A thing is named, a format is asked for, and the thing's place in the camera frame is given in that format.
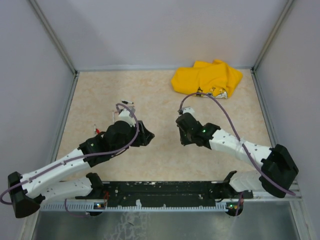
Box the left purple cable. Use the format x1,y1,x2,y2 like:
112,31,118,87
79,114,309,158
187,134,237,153
0,103,140,218

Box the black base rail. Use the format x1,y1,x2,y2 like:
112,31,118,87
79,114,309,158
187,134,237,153
76,181,240,208

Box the purple cable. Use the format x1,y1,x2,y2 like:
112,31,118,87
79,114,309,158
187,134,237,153
0,103,140,218
177,92,297,216

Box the black capped marker pen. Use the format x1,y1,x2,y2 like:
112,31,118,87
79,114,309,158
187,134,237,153
120,99,134,105

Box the yellow folded t-shirt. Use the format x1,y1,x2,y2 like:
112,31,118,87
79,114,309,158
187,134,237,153
171,59,243,99

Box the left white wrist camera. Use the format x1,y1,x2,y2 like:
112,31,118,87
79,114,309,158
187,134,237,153
118,108,136,127

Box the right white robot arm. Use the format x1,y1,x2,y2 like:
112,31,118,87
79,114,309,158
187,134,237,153
175,112,299,198

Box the white slotted cable duct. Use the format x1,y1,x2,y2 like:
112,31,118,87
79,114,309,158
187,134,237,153
39,201,242,213

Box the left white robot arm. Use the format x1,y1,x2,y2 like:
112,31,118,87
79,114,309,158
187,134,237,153
7,120,155,219

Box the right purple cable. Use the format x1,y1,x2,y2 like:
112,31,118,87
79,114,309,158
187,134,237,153
177,92,297,216

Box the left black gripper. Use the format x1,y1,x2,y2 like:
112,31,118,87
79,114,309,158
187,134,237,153
111,120,155,156

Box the white pen red tip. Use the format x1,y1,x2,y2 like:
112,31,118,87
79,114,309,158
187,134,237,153
112,111,115,124

